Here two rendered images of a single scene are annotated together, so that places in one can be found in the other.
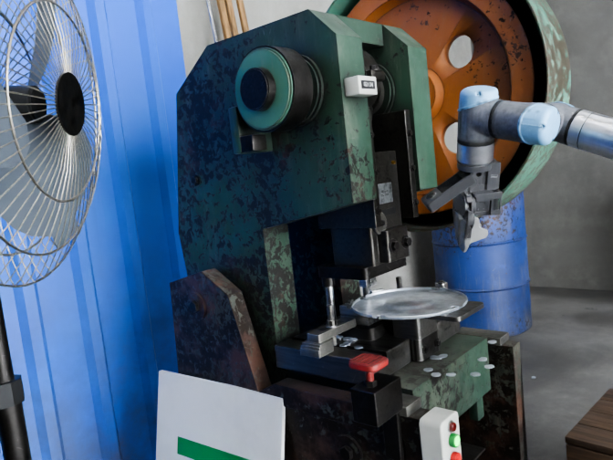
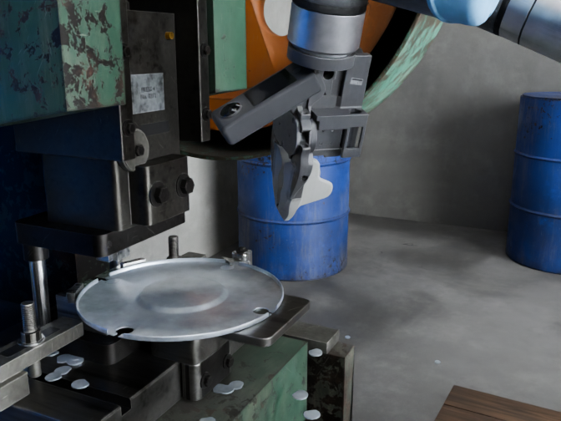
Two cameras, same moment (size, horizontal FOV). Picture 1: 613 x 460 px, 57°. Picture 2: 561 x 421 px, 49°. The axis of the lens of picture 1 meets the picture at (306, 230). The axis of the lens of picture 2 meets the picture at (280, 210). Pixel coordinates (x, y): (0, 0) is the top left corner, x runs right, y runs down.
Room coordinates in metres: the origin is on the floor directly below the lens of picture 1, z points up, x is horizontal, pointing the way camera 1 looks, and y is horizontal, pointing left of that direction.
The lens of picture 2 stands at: (0.56, -0.14, 1.13)
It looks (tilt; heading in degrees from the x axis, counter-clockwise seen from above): 15 degrees down; 344
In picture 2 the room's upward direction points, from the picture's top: straight up
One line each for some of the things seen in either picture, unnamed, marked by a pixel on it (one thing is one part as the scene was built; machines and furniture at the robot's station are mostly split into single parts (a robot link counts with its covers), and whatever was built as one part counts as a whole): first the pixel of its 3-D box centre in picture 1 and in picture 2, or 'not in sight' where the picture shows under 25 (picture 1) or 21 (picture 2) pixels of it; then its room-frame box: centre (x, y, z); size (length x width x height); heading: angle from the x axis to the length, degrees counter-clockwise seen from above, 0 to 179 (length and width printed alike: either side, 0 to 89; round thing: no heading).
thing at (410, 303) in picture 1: (408, 302); (182, 293); (1.40, -0.24, 0.78); 0.29 x 0.29 x 0.01
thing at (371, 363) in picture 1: (369, 376); not in sight; (1.08, -0.09, 0.72); 0.07 x 0.06 x 0.08; 48
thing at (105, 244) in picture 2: (363, 269); (106, 229); (1.49, -0.14, 0.86); 0.20 x 0.16 x 0.05; 138
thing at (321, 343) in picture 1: (329, 326); (26, 342); (1.36, -0.03, 0.76); 0.17 x 0.06 x 0.10; 138
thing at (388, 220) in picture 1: (371, 204); (123, 111); (1.45, -0.17, 1.04); 0.17 x 0.15 x 0.30; 48
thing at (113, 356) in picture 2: (368, 320); (112, 317); (1.49, -0.14, 0.72); 0.20 x 0.16 x 0.03; 138
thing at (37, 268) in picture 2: (329, 297); (38, 277); (1.46, -0.04, 0.81); 0.02 x 0.02 x 0.14
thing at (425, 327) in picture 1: (427, 329); (212, 342); (1.37, -0.27, 0.72); 0.25 x 0.14 x 0.14; 48
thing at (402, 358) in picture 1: (371, 337); (117, 345); (1.48, -0.14, 0.68); 0.45 x 0.30 x 0.06; 138
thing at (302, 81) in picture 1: (276, 99); not in sight; (1.31, 0.04, 1.31); 0.22 x 0.12 x 0.22; 48
